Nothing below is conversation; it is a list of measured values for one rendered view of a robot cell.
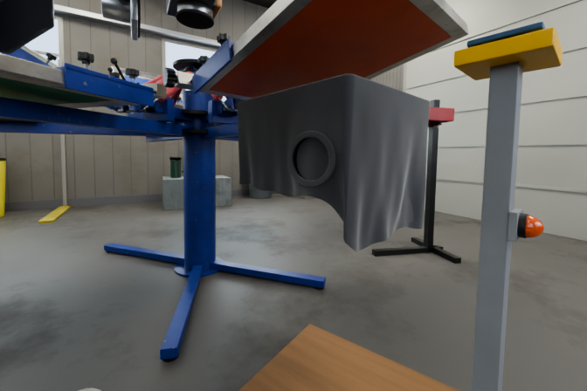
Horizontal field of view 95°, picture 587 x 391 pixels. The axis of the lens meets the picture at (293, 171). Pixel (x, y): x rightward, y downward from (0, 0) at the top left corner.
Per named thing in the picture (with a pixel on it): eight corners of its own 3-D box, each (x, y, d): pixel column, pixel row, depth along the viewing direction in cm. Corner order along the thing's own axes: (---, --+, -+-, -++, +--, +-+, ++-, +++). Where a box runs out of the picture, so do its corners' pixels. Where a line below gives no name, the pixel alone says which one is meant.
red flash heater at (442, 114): (412, 129, 233) (412, 115, 232) (453, 123, 188) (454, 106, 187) (346, 126, 220) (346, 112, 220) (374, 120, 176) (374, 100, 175)
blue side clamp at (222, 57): (244, 63, 86) (242, 42, 87) (230, 59, 83) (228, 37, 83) (205, 95, 108) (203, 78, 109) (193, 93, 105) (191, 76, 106)
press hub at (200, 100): (241, 268, 180) (242, 62, 172) (180, 287, 153) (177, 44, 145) (215, 251, 210) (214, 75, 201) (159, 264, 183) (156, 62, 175)
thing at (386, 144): (426, 228, 92) (431, 100, 89) (344, 262, 62) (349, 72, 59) (417, 226, 94) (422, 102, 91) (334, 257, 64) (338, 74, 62)
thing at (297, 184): (359, 223, 69) (363, 80, 67) (337, 229, 63) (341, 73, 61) (257, 199, 103) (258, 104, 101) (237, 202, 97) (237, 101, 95)
